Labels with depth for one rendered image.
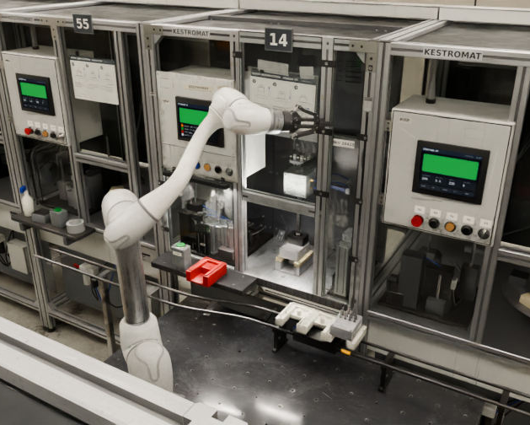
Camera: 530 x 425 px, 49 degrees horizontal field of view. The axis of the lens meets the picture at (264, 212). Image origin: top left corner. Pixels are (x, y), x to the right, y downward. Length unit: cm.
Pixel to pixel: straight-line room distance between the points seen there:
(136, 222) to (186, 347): 90
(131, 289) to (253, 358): 67
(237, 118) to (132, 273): 73
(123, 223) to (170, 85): 88
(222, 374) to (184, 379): 16
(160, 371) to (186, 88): 120
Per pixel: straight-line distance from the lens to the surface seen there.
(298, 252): 275
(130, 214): 201
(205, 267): 278
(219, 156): 261
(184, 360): 265
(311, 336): 252
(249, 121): 199
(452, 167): 216
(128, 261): 225
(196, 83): 259
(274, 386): 250
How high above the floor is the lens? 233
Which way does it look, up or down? 24 degrees down
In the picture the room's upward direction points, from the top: straight up
